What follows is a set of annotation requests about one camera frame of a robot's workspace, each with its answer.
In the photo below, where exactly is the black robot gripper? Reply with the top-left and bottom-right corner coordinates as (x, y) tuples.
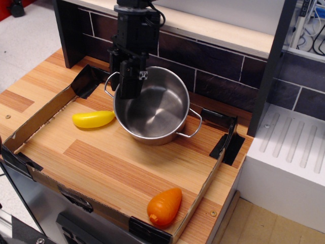
(109, 1), (160, 99)

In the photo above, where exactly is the stainless steel pot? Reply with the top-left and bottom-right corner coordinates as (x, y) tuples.
(106, 66), (202, 145)

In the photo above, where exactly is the cardboard fence with black tape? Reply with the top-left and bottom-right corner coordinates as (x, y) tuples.
(1, 66), (249, 243)

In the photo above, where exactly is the yellow plastic toy banana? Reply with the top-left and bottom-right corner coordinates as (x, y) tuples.
(72, 111), (115, 129)

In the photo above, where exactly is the orange plastic toy carrot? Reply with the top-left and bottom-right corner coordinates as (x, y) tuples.
(147, 188), (182, 226)

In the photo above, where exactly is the white toy sink drainboard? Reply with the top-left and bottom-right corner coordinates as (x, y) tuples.
(238, 105), (324, 232)

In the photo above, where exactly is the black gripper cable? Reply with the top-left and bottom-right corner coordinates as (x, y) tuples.
(146, 0), (166, 27)

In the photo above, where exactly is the dark grey vertical post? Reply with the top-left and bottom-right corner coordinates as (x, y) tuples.
(247, 1), (297, 137)

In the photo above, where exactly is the white power strip with cables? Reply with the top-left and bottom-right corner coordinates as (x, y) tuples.
(289, 1), (324, 60)

